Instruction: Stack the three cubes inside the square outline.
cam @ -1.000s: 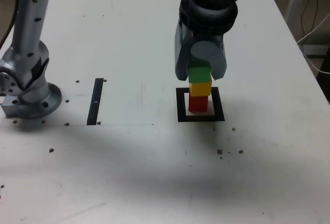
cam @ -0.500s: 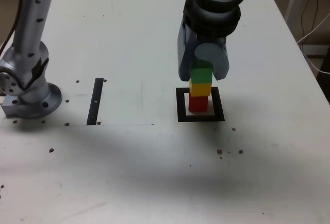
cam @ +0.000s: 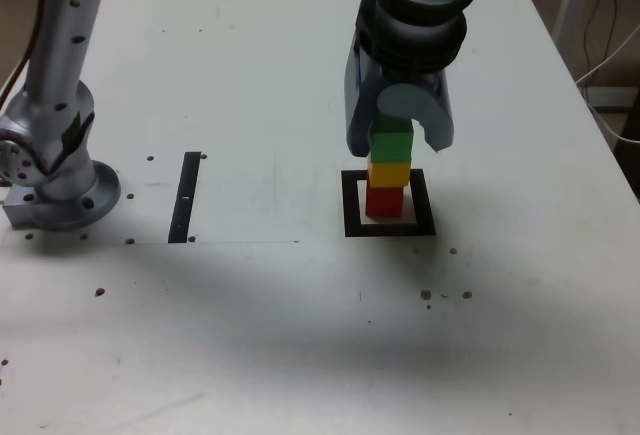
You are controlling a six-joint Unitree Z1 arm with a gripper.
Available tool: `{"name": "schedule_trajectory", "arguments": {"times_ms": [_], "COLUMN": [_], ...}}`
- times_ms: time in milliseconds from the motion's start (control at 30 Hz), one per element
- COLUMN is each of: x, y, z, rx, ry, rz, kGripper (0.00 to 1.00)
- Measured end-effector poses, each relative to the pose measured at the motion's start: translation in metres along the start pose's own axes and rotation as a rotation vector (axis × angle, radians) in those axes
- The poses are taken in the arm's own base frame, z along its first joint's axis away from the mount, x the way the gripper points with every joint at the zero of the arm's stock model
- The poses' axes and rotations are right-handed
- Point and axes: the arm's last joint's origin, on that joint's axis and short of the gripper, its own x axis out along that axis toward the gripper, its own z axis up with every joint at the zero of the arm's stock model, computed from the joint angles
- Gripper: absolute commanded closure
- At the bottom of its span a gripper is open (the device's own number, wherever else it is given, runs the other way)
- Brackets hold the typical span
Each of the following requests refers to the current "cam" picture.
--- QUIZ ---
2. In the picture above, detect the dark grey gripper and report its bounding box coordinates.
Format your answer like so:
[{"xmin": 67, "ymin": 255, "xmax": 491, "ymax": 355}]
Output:
[{"xmin": 343, "ymin": 37, "xmax": 456, "ymax": 158}]

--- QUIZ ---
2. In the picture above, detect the white cable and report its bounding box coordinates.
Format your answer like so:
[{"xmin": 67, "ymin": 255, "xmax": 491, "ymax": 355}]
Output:
[{"xmin": 574, "ymin": 24, "xmax": 640, "ymax": 145}]

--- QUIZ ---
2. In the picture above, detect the green cube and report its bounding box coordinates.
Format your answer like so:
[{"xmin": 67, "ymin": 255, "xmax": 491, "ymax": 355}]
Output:
[{"xmin": 371, "ymin": 115, "xmax": 414, "ymax": 164}]

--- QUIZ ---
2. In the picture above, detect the yellow cube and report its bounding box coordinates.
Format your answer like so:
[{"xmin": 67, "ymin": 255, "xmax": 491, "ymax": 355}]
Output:
[{"xmin": 367, "ymin": 158, "xmax": 411, "ymax": 189}]

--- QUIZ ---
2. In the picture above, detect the black tape strip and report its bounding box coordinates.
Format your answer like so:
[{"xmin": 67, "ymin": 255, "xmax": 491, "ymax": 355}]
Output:
[{"xmin": 167, "ymin": 151, "xmax": 202, "ymax": 245}]

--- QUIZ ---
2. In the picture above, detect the black tape square outline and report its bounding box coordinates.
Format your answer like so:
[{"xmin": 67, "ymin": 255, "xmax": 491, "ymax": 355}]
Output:
[{"xmin": 340, "ymin": 168, "xmax": 436, "ymax": 239}]

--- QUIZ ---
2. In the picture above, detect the red cube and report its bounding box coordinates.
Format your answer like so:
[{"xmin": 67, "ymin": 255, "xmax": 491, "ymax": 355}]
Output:
[{"xmin": 365, "ymin": 183, "xmax": 404, "ymax": 219}]

